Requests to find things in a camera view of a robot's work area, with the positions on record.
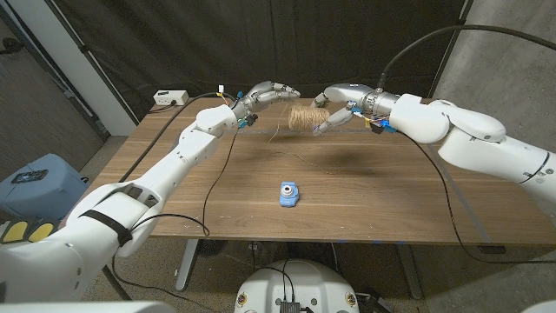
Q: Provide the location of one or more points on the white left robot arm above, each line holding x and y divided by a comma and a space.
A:
143, 200

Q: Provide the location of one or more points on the black backdrop pole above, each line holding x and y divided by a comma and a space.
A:
93, 61
449, 56

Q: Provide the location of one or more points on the blue toy camera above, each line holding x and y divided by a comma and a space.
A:
289, 195

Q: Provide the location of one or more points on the black backdrop curtain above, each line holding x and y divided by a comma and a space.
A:
195, 43

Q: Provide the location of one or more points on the grey perforated panel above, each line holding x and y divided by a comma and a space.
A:
39, 108

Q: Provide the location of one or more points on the yellow foot pedal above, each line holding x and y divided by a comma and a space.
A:
40, 232
14, 231

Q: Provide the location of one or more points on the white power strip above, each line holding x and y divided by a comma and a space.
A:
170, 97

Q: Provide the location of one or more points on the grey table leg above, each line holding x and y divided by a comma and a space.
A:
409, 269
186, 265

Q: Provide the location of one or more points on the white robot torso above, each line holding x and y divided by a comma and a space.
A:
299, 282

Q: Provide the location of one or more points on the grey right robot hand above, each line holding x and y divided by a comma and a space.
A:
356, 97

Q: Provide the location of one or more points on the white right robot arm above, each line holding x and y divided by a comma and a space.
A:
478, 135

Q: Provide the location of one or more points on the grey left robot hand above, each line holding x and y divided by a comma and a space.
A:
260, 97

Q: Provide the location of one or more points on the jute twine roll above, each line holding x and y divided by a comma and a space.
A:
307, 117

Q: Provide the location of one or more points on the blue plastic bin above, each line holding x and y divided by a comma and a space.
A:
43, 195

